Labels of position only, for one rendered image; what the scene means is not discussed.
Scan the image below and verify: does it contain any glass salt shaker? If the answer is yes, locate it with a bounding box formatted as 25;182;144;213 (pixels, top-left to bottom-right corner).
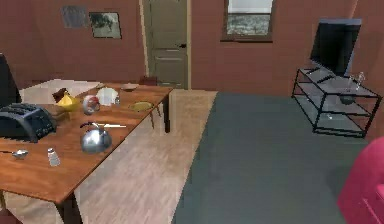
46;147;62;168

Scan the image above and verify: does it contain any red armchair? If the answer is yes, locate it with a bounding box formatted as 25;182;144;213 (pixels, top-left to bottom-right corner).
336;135;384;224

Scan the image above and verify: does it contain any brown framed window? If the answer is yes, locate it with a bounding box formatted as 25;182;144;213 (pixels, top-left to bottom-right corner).
220;0;276;43

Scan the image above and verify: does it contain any silver knife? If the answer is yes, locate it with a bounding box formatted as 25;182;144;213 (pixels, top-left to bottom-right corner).
98;123;128;129

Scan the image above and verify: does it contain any gray wall picture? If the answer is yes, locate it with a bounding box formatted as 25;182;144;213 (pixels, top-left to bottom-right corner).
60;4;90;29

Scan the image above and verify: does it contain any clear glass statuette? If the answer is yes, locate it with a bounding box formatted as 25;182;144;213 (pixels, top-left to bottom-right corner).
346;71;367;92

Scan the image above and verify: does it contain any dark red wooden chair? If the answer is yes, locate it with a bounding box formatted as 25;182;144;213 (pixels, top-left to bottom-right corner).
138;75;163;130

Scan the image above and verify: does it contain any beige shallow bowl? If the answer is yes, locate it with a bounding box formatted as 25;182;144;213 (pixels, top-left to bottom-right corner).
120;83;140;93

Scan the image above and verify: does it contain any yellow bowl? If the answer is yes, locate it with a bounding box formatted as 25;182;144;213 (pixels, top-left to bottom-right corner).
55;92;81;112

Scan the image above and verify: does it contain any brown wooden dining table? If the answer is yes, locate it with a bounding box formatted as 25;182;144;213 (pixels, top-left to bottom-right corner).
0;82;174;224

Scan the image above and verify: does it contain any olive green plate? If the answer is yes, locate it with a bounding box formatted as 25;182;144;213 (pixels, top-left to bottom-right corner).
129;101;155;113

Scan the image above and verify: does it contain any silver spoon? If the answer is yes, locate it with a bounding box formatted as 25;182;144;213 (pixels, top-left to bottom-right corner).
0;149;29;159

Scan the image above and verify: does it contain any black television set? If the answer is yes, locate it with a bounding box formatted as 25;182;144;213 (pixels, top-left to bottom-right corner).
309;18;363;78

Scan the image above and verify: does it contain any black chair back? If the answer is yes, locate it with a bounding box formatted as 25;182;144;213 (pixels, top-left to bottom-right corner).
0;53;23;109

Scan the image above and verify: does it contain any olive green room door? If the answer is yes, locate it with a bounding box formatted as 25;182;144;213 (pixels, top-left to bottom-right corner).
143;0;190;90

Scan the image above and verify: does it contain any black frame glass tv stand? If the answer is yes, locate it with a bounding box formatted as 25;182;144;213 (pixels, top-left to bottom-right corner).
291;65;384;139

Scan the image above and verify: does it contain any dark round bowl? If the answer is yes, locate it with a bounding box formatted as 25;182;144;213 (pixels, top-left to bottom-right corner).
339;94;356;106

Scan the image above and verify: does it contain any silver kettle with black handle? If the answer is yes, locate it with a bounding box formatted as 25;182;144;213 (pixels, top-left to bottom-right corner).
79;121;113;155

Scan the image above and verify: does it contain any dark framed wall picture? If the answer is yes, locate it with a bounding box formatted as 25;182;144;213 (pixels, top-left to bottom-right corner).
88;11;123;40

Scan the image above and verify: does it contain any black toaster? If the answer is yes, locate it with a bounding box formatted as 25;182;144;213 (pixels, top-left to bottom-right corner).
0;102;58;144

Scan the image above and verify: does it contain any dark gray floor carpet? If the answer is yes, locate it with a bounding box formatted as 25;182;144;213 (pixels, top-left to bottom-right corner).
170;91;371;224

